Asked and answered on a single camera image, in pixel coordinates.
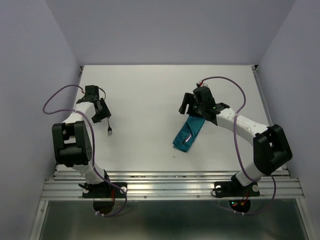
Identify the silver fork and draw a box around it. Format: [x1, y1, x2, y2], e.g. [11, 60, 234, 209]
[107, 118, 113, 136]

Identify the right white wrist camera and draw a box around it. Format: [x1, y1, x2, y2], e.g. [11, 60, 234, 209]
[196, 80, 208, 88]

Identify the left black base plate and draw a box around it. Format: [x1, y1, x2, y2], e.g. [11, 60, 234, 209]
[78, 182, 125, 199]

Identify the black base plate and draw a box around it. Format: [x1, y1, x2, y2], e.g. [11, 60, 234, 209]
[78, 182, 125, 199]
[211, 181, 260, 198]

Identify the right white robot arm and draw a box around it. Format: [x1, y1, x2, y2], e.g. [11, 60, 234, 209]
[178, 86, 293, 198]

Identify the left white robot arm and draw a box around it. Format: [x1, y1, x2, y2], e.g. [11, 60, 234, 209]
[51, 85, 115, 199]

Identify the aluminium front rail frame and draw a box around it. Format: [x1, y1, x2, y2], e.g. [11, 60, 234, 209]
[31, 65, 314, 240]

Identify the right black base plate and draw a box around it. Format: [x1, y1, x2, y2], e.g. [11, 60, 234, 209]
[211, 181, 260, 198]

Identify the teal cloth napkin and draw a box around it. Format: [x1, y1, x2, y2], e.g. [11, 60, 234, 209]
[172, 116, 205, 153]

